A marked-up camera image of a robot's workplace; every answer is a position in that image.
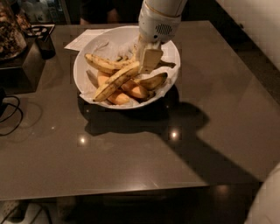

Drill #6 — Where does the orange fruit left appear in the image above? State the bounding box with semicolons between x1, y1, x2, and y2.
97;71;130;105

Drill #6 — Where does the dark box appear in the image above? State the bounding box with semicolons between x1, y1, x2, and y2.
0;38;46;95

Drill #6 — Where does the black white patterned card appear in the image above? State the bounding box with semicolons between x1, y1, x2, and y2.
24;24;55;42

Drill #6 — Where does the black cable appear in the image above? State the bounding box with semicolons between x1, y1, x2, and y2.
0;95;24;137

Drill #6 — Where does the glass jar of snacks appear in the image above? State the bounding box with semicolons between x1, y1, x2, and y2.
0;0;27;61

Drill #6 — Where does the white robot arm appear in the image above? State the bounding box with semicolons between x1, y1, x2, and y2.
136;0;187;74

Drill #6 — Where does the white bowl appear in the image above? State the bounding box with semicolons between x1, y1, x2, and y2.
73;24;181;110

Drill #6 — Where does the white paper sheet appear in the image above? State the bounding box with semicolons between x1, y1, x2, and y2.
65;29;107;52

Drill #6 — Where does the orange fruit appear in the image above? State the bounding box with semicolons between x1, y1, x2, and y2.
97;71;130;105
121;80;149;99

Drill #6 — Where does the small yellow banana right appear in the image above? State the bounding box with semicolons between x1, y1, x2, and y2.
136;73;168;90

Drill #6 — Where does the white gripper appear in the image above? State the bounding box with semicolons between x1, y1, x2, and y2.
136;7;181;74

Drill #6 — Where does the long spotted yellow banana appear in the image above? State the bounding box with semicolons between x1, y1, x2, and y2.
93;61;139;102

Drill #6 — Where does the upper spotted yellow banana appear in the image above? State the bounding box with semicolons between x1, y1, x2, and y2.
84;53;136;74

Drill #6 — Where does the orange fruit right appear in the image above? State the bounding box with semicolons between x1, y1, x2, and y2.
121;80;149;99

